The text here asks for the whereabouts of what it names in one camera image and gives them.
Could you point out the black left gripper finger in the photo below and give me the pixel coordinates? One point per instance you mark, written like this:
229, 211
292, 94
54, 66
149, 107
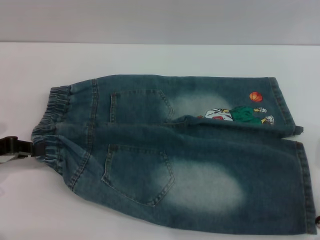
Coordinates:
17, 157
23, 147

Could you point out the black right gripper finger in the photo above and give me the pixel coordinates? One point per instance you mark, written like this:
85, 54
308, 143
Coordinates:
318, 221

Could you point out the blue denim shorts cartoon print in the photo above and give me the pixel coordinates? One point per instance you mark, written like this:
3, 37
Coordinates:
155, 155

